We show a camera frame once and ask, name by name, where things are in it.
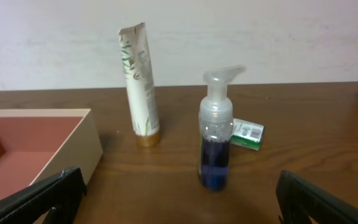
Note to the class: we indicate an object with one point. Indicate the white Pantene tube gold cap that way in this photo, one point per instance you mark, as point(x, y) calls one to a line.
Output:
point(137, 68)

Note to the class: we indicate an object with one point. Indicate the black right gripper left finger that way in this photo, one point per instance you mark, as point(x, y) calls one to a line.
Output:
point(58, 197)

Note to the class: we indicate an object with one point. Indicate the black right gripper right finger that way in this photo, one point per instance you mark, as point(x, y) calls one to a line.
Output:
point(300, 201)

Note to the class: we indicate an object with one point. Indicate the green white soap box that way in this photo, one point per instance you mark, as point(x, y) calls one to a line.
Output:
point(247, 134)

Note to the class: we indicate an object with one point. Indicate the white pink-lined box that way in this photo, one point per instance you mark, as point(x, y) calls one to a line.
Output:
point(41, 142)

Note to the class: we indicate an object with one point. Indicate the clear foam pump bottle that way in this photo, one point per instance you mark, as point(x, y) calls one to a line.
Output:
point(216, 125)

